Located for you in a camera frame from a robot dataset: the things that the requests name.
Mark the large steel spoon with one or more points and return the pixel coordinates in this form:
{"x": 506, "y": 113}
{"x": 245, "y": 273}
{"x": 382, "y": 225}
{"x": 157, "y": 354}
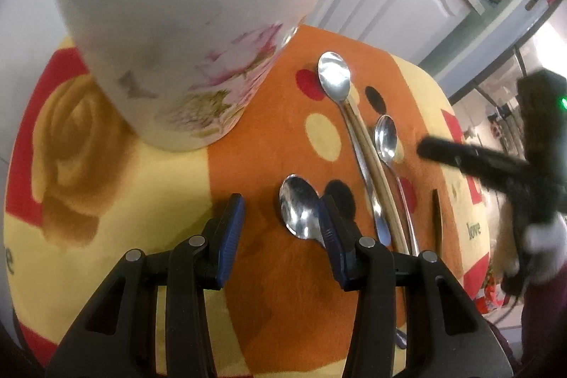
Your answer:
{"x": 334, "y": 74}

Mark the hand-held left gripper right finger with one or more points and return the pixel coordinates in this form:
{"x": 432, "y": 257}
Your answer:
{"x": 332, "y": 236}

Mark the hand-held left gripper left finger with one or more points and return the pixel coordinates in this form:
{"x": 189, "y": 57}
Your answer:
{"x": 230, "y": 236}

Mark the small steel spoon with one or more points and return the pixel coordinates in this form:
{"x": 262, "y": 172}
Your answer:
{"x": 385, "y": 139}

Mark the medium steel spoon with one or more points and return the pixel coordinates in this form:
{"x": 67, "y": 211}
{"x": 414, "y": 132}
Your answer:
{"x": 297, "y": 205}

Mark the dark brown chopstick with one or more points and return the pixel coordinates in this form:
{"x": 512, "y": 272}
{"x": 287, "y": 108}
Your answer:
{"x": 437, "y": 218}

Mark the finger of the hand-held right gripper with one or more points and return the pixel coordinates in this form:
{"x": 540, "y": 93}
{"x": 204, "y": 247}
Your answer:
{"x": 469, "y": 161}

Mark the person's right hand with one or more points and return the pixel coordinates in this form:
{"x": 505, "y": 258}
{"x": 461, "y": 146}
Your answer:
{"x": 549, "y": 249}

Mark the light bamboo chopstick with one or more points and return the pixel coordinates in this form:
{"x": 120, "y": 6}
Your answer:
{"x": 381, "y": 178}

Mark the white teal-rimmed utensil holder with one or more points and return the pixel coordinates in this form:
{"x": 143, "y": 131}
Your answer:
{"x": 155, "y": 50}

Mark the yellow orange printed towel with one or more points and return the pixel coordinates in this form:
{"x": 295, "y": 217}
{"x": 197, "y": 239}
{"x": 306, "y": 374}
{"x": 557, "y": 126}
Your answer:
{"x": 248, "y": 165}

